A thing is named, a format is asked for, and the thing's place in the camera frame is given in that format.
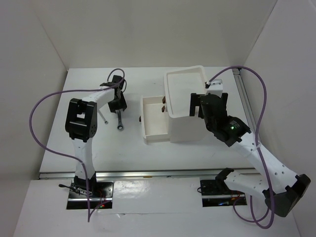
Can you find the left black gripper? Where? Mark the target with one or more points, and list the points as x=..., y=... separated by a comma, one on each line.
x=122, y=105

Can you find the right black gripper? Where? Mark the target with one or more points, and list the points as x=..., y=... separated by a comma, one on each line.
x=194, y=101

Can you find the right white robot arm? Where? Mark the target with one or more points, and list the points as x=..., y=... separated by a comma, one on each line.
x=279, y=187

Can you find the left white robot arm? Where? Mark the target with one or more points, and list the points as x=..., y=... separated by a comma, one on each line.
x=82, y=123

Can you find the small silver wrench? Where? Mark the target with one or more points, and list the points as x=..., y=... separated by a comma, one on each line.
x=103, y=118

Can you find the long silver ratchet wrench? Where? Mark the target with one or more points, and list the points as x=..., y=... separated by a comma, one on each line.
x=120, y=126

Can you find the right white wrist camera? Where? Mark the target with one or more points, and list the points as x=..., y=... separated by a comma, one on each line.
x=214, y=87

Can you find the right side aluminium rail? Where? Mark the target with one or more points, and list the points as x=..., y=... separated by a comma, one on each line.
x=244, y=99

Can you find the aluminium rail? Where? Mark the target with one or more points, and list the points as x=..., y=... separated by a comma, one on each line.
x=135, y=174
x=244, y=99

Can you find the front aluminium rail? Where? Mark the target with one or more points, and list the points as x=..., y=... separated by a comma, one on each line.
x=135, y=174

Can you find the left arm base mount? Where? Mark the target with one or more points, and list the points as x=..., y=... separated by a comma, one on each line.
x=101, y=197

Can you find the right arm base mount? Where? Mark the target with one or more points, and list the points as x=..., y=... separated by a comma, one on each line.
x=213, y=196

